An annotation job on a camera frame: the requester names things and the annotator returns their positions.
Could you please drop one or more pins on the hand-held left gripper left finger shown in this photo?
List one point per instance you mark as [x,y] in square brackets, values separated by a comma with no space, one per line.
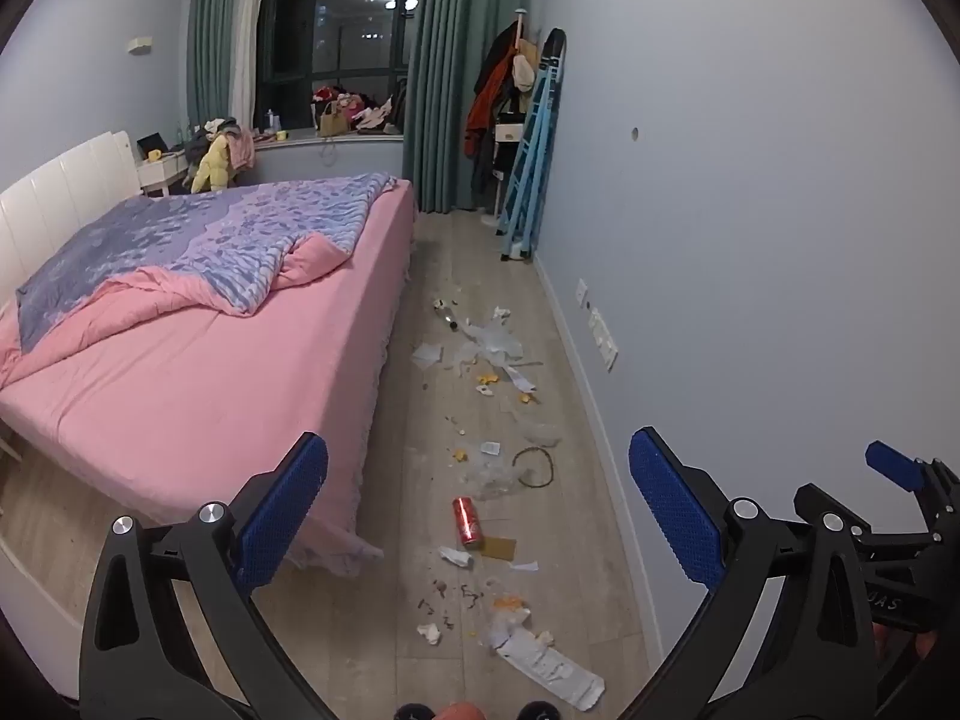
[281,514]

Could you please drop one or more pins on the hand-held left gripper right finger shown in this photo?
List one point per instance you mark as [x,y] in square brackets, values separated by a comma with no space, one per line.
[675,517]

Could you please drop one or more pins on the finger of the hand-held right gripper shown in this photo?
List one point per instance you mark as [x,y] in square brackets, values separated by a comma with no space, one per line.
[892,465]
[814,501]

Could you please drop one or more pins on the large clear plastic bag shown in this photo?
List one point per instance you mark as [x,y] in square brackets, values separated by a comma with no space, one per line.
[491,341]

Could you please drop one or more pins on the person's right hand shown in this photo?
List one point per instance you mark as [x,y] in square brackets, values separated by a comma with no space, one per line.
[900,641]

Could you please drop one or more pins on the pink bed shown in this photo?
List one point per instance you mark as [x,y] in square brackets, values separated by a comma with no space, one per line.
[225,405]

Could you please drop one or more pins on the black loop band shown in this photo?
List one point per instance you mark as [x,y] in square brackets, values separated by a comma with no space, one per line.
[551,469]

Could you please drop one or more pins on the crinkled clear plastic wrap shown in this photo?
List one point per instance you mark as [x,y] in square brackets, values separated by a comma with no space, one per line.
[541,433]

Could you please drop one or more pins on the brown cardboard piece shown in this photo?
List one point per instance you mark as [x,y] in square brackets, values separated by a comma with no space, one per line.
[499,547]

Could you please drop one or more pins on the white paper wad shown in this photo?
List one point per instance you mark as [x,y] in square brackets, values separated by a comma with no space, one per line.
[455,557]

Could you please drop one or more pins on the red drink can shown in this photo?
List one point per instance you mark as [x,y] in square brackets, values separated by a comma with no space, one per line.
[466,521]

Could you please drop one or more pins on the flat clear plastic film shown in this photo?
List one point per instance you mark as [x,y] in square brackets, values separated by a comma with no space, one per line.
[491,480]

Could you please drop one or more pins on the small white tissue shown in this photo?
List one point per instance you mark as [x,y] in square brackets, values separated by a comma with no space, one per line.
[430,634]

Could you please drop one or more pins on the long white wrapper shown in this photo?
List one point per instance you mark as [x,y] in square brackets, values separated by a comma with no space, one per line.
[547,664]

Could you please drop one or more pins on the small white paper slip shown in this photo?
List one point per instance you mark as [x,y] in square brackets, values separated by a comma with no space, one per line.
[490,448]

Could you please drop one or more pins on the printed paper receipt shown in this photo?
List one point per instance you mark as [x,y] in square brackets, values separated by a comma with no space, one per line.
[519,376]

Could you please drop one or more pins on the white paper sheet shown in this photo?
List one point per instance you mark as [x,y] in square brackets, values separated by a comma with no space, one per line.
[427,355]

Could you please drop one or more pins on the scattered orange peel pieces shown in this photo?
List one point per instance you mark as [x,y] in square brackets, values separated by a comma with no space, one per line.
[487,378]

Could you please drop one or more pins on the glass bottle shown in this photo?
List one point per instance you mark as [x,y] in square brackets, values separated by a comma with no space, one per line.
[445,313]

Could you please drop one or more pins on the purple printed blanket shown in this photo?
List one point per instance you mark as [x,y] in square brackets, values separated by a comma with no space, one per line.
[187,240]

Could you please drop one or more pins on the yellow puffer jacket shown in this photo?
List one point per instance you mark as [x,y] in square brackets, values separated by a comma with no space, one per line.
[212,165]

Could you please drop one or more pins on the white nightstand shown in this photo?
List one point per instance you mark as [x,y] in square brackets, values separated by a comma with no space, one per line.
[166,169]

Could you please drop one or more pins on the pink garment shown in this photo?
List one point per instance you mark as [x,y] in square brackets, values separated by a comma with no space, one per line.
[241,150]

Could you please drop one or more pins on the white headboard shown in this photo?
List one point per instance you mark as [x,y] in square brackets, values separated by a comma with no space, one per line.
[67,187]

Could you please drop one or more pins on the black laptop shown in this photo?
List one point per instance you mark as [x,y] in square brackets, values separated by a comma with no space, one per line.
[152,142]

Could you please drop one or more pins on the tan handbag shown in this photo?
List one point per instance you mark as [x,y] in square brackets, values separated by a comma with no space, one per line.
[333,121]

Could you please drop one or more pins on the blue folding ladder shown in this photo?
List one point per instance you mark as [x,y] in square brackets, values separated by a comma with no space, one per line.
[534,142]

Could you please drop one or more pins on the pile of clothes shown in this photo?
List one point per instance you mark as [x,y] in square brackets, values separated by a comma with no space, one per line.
[367,109]

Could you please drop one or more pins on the wide green curtain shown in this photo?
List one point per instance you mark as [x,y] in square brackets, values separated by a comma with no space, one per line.
[450,90]

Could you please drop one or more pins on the red and black jacket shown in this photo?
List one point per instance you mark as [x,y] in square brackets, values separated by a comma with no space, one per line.
[487,97]

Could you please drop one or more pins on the white sheer curtain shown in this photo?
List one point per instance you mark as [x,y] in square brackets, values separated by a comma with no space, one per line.
[246,52]

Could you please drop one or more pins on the beige hat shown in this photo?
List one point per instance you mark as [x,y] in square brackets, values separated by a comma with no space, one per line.
[523,71]

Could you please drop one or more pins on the narrow green curtain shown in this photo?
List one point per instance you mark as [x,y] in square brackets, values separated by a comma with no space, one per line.
[214,37]

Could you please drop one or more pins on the dark window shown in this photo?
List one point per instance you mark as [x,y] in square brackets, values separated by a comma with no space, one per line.
[337,30]

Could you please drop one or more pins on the row of white wall outlets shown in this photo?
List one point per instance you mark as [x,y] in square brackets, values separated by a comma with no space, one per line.
[604,341]

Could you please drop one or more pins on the white wall box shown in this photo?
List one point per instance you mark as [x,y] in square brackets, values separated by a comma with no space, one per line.
[140,45]

